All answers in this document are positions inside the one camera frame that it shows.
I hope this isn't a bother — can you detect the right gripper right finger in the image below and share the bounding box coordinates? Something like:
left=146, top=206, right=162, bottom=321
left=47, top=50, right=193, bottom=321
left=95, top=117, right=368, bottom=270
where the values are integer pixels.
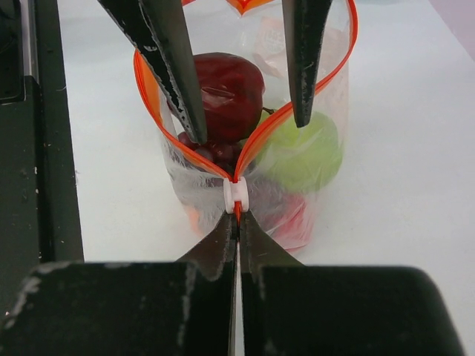
left=239, top=212, right=464, bottom=355

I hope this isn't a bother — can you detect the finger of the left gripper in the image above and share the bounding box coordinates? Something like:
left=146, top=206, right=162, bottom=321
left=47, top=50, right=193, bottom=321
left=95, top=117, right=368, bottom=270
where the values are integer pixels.
left=99, top=0, right=208, bottom=144
left=282, top=0, right=332, bottom=128

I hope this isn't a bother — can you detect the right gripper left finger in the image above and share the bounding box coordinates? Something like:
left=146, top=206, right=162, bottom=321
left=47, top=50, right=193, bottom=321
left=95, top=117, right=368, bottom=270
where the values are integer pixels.
left=1, top=214, right=238, bottom=355

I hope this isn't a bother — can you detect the red apple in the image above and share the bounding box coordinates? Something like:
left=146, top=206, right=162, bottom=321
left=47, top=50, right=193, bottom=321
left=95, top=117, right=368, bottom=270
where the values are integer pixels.
left=255, top=190, right=315, bottom=251

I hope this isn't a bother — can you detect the orange fruit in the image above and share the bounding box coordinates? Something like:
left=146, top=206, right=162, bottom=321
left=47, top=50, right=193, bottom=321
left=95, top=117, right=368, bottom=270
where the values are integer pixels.
left=186, top=206, right=203, bottom=236

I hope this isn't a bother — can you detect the dark red plum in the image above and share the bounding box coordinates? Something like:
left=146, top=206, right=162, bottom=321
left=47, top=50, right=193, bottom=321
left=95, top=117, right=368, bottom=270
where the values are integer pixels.
left=194, top=52, right=265, bottom=144

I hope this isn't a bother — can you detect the green apple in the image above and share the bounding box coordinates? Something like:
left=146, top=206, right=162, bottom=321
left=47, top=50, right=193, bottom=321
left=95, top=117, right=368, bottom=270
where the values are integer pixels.
left=255, top=112, right=343, bottom=194

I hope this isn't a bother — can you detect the purple grape bunch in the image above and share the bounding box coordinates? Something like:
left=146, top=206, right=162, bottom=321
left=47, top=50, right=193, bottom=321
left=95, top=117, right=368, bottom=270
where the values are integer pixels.
left=177, top=132, right=242, bottom=175

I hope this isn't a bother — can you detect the clear zip top bag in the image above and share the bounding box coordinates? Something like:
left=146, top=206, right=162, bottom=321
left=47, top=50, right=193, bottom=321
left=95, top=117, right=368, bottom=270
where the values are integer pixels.
left=134, top=1, right=358, bottom=251

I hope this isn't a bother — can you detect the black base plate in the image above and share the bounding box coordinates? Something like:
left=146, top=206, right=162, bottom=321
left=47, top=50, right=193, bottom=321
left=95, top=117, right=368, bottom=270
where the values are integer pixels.
left=1, top=1, right=84, bottom=316

